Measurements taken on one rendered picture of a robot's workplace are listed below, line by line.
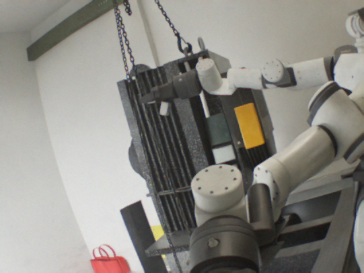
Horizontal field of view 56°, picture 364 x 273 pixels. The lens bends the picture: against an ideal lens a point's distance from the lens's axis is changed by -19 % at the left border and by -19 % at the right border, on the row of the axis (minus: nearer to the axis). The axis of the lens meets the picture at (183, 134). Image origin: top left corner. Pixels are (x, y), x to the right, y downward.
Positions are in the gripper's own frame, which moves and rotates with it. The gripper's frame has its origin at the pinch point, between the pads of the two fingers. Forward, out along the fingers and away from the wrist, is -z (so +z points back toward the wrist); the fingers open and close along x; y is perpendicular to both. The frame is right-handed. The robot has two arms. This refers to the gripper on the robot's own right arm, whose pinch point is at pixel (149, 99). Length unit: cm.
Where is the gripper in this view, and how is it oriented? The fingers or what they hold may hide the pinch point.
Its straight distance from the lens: 146.1
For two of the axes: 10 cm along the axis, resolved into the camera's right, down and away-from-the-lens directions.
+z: 9.3, -3.1, -2.1
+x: 2.1, -0.4, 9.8
